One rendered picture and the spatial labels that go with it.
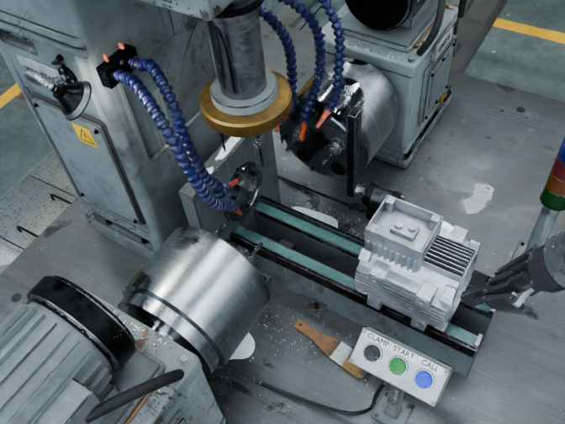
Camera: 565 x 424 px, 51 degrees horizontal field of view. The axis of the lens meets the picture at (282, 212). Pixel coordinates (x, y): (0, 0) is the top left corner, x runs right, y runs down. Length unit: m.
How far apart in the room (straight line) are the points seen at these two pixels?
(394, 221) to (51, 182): 1.60
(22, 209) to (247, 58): 1.53
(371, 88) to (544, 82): 2.06
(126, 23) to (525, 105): 1.29
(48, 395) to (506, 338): 1.00
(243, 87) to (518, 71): 2.52
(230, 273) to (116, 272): 0.55
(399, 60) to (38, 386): 1.08
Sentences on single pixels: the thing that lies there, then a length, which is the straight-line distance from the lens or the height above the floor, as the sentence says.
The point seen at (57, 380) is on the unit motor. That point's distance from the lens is 0.90.
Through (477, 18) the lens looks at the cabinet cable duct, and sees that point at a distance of 3.77.
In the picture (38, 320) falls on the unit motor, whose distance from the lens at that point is 0.91.
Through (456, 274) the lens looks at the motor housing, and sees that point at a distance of 1.19.
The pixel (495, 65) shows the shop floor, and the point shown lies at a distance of 3.50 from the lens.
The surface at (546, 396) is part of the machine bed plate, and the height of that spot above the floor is 0.80.
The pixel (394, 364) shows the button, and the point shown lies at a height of 1.07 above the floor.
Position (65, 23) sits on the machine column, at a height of 1.54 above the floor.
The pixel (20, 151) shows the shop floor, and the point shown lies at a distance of 3.37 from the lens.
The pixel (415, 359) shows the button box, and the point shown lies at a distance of 1.11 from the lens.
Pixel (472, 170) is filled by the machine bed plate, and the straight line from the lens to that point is 1.78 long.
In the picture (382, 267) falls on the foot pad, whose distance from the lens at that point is 1.21.
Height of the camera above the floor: 2.08
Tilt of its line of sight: 51 degrees down
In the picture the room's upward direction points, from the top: 7 degrees counter-clockwise
